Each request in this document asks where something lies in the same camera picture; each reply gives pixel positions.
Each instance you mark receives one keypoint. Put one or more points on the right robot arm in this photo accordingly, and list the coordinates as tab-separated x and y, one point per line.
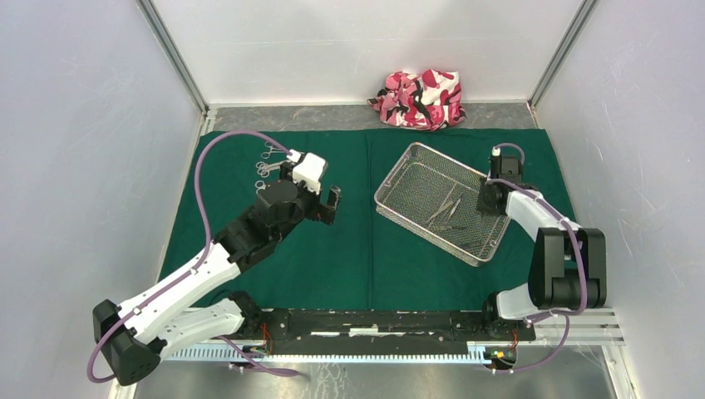
568	270

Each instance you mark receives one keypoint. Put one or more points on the pink camouflage cloth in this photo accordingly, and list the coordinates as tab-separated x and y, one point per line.
427	101

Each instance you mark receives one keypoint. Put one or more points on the aluminium frame rail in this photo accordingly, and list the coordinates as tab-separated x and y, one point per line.
594	328

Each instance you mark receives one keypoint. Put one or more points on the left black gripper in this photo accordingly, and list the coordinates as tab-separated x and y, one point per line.
322	212

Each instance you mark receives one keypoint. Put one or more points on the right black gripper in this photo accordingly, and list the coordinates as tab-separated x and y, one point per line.
481	205

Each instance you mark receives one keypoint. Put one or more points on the surgical forceps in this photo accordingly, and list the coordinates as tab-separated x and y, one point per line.
270	150

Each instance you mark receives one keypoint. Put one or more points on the surgical scissors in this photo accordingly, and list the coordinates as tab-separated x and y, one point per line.
261	185
267	167

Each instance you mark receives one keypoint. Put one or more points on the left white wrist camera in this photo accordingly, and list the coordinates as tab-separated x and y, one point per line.
308	168

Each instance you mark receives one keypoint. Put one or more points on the wire mesh instrument tray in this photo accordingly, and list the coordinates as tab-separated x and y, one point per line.
419	183

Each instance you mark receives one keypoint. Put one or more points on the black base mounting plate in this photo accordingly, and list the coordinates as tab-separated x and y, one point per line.
328	332

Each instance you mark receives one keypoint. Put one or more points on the green surgical drape cloth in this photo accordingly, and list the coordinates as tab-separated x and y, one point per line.
365	261

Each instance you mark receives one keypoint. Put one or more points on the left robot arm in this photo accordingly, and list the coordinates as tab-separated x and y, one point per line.
136	335

